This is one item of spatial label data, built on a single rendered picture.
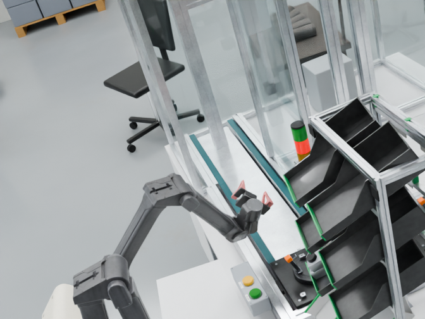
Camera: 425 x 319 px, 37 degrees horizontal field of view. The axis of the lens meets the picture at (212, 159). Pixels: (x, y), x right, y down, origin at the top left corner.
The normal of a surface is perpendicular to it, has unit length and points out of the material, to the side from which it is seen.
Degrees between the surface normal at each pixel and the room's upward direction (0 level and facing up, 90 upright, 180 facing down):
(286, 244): 0
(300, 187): 25
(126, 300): 90
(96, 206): 0
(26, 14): 90
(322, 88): 90
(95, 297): 90
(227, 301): 0
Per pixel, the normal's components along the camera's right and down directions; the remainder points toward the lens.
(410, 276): 0.13, 0.51
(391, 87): -0.26, -0.81
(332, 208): -0.64, -0.61
